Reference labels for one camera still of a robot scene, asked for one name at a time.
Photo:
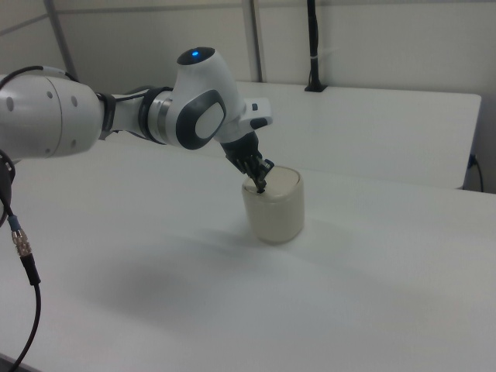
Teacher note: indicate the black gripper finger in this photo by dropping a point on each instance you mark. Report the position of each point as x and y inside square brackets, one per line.
[259, 176]
[268, 164]

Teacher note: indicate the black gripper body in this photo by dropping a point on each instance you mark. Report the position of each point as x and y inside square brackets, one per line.
[242, 149]

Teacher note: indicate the cream round desktop trash bin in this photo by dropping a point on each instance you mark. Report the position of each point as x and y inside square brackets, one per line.
[277, 217]

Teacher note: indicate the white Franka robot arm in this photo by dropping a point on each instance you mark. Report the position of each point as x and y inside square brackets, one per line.
[50, 116]

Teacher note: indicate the grey metal partition post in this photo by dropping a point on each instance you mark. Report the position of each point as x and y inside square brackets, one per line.
[253, 38]
[64, 38]

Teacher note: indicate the black camera pole with base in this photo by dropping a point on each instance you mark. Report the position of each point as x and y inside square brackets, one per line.
[314, 42]

